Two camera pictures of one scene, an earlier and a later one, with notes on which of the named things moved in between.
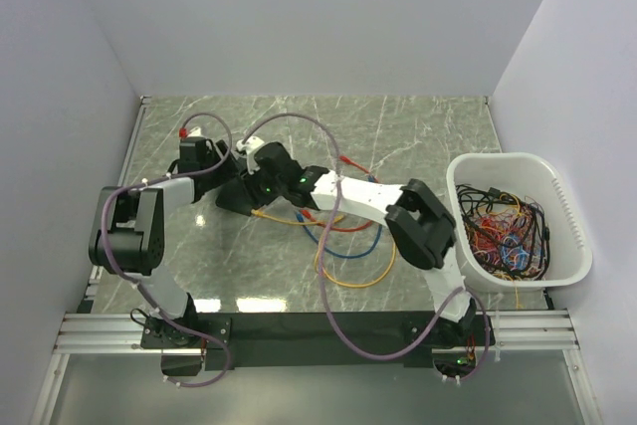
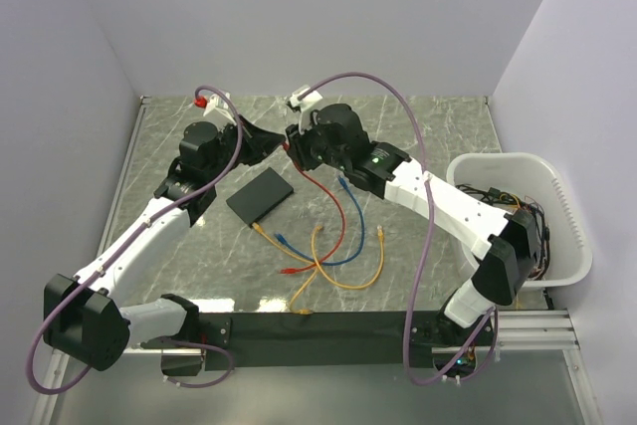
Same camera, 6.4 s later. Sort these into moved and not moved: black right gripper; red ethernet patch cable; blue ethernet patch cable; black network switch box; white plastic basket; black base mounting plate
Moved: black right gripper; blue ethernet patch cable; red ethernet patch cable; black network switch box
Not moved: white plastic basket; black base mounting plate
